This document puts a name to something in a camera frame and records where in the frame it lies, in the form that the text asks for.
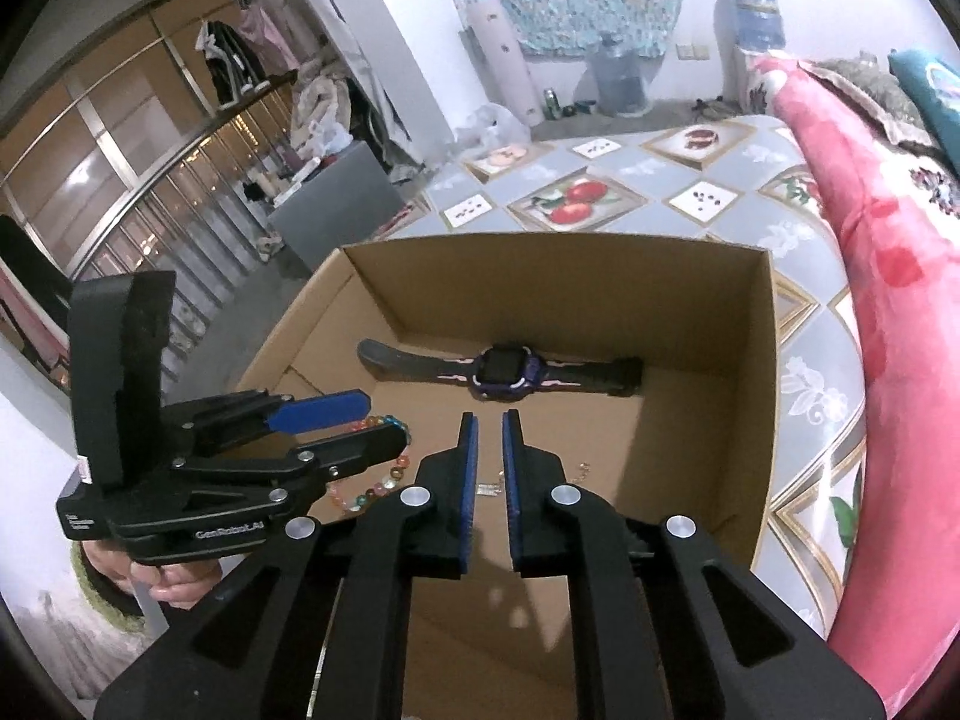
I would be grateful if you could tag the grey lace cushion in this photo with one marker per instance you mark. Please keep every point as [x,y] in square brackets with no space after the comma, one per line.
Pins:
[870,94]

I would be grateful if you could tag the brown cardboard box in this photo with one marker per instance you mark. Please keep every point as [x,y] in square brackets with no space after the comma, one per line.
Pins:
[705,330]

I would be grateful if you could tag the dark purple smartwatch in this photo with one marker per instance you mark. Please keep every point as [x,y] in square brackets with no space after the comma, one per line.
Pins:
[502,371]

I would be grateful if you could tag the blue pillow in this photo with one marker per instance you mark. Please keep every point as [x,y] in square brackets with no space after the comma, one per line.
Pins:
[930,86]

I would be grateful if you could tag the black hanging jacket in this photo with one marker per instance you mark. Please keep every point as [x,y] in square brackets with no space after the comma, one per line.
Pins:
[225,60]

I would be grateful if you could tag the pile of clothes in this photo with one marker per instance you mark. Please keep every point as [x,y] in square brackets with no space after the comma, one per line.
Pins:
[330,112]

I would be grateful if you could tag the person's left hand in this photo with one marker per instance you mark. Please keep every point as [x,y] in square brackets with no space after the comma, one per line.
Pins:
[176,585]

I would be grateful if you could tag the metal stair railing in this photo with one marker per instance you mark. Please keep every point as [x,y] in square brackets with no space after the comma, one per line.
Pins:
[150,210]

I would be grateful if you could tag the white water dispenser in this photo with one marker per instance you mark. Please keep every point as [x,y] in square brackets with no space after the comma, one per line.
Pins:
[739,79]

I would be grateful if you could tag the white upright roll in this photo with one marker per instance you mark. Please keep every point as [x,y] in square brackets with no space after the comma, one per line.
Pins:
[502,60]

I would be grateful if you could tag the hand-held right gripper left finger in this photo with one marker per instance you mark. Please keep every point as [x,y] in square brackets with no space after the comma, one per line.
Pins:
[469,495]

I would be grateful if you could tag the white wall socket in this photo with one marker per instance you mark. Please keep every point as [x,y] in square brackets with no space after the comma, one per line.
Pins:
[691,51]

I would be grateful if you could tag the white plastic bag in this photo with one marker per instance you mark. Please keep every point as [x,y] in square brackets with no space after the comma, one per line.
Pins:
[495,127]

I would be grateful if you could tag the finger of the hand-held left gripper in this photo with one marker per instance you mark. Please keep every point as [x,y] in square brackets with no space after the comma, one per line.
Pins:
[360,450]
[322,412]

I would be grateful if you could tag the grey board box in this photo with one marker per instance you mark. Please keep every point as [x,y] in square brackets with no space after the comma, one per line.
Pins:
[337,217]

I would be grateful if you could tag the pink floral blanket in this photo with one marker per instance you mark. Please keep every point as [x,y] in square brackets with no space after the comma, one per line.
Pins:
[885,240]

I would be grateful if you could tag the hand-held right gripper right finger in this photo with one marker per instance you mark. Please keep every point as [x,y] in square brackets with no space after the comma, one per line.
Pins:
[512,495]

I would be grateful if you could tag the green drink can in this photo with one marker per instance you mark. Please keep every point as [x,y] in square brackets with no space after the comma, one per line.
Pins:
[552,103]

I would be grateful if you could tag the empty clear water jug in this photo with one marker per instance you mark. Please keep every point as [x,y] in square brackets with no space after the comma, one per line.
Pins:
[619,79]

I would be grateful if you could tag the pink hanging garment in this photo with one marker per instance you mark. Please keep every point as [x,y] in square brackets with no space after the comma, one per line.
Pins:
[270,37]

